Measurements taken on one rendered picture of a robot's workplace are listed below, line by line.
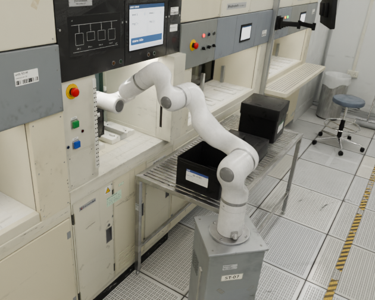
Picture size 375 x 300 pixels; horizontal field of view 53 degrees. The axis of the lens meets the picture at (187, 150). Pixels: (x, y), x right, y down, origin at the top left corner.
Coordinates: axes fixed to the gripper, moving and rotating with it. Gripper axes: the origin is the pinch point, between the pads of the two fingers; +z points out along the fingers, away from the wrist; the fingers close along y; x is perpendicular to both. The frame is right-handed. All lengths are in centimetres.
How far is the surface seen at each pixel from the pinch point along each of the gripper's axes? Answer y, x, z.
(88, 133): -19.5, -9.0, -29.5
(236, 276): -10, -61, -109
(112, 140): 17.0, -31.3, -10.3
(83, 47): -21.0, 31.5, -30.3
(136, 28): 13.9, 35.8, -30.3
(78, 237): -31, -63, -30
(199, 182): 18, -38, -70
